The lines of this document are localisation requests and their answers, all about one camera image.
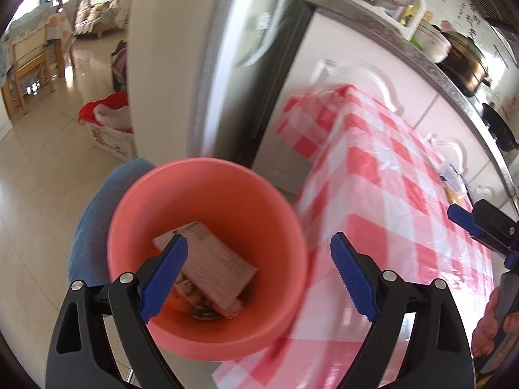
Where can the white dish rack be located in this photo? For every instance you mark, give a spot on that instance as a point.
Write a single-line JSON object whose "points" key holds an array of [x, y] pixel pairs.
{"points": [[409, 20]]}

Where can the pink plastic bin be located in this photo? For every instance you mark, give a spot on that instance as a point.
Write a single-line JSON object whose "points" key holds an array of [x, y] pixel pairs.
{"points": [[227, 194]]}

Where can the dark bag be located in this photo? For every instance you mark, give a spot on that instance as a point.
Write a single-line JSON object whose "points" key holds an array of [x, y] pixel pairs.
{"points": [[119, 65]]}

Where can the person's right hand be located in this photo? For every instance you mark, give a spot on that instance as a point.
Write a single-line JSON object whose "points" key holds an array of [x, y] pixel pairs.
{"points": [[486, 324]]}

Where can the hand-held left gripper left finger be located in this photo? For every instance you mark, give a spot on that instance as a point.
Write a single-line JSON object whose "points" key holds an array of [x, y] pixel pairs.
{"points": [[162, 279]]}

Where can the white refrigerator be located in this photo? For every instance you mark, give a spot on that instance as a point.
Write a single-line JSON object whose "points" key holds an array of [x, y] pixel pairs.
{"points": [[170, 69]]}

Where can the white carton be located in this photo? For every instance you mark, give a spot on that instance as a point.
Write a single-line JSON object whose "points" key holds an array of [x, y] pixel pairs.
{"points": [[219, 267]]}

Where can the red white checkered tablecloth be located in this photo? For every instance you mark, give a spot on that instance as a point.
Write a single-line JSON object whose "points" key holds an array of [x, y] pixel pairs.
{"points": [[385, 178]]}

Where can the steel kitchen countertop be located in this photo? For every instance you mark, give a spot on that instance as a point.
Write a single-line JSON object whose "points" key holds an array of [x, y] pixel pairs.
{"points": [[429, 69]]}

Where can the black wok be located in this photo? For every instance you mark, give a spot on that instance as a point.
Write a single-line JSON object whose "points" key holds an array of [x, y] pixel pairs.
{"points": [[500, 125]]}

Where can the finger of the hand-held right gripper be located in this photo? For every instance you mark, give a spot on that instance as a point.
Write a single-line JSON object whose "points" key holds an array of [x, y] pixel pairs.
{"points": [[466, 221]]}

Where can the white bowl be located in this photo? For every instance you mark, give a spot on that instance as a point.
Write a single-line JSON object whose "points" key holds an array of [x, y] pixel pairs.
{"points": [[434, 42]]}

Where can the wooden chair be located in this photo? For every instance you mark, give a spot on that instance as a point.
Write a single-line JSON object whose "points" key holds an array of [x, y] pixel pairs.
{"points": [[28, 77]]}

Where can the black cooking pot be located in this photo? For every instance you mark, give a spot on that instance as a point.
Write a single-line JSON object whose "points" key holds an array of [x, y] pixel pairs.
{"points": [[464, 63]]}

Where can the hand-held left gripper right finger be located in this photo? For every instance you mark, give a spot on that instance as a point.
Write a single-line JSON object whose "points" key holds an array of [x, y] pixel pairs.
{"points": [[352, 279]]}

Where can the dining table with cloth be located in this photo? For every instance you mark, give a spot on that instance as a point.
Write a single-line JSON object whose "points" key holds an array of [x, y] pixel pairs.
{"points": [[36, 28]]}

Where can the white kitchen cabinet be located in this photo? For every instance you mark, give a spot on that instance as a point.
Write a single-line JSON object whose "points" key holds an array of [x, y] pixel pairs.
{"points": [[344, 40]]}

